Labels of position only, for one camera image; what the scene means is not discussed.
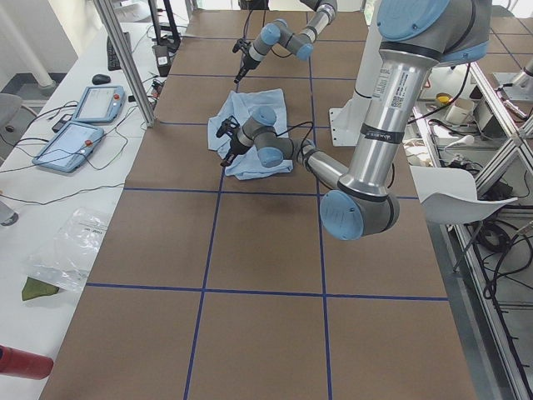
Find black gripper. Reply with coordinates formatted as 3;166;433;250
233;54;260;84
220;141;248;167

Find light blue striped shirt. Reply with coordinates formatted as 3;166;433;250
207;88;296;181

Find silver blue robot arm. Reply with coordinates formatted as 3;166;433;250
217;1;491;240
232;0;337;83

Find black keyboard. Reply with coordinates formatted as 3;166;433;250
107;32;131;71

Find upper blue teach pendant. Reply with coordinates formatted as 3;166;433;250
72;85;125;123

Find blue teach pendant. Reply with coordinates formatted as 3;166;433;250
32;122;104;173
72;85;125;123

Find black computer mouse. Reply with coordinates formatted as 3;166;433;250
92;73;111;85

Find lower blue teach pendant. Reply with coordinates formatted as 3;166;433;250
32;122;104;173

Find clear plastic bag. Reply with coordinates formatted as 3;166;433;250
25;207;111;293

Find white curved chair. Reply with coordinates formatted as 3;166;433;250
411;166;518;225

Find green folded cloth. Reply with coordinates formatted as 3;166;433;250
21;277;60;302

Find red cylinder bottle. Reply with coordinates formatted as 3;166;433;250
1;346;53;380

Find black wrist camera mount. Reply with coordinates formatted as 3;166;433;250
232;37;252;54
216;116;241;138

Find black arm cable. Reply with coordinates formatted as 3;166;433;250
241;7;292;59
274;120;317;168

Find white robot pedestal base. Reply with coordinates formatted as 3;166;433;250
329;0;382;147

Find aluminium frame post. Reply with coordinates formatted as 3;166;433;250
94;0;156;128

